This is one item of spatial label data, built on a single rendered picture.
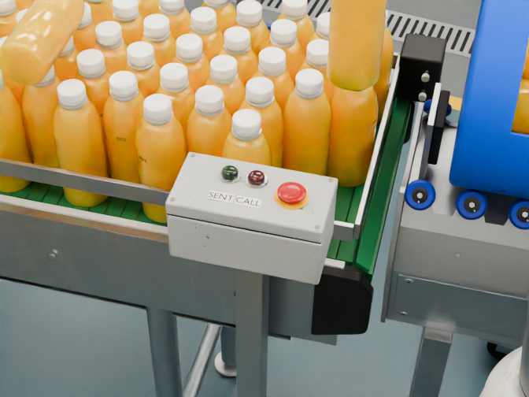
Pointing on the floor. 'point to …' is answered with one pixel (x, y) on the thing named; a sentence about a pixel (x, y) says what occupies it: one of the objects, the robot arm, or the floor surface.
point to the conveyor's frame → (171, 283)
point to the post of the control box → (251, 332)
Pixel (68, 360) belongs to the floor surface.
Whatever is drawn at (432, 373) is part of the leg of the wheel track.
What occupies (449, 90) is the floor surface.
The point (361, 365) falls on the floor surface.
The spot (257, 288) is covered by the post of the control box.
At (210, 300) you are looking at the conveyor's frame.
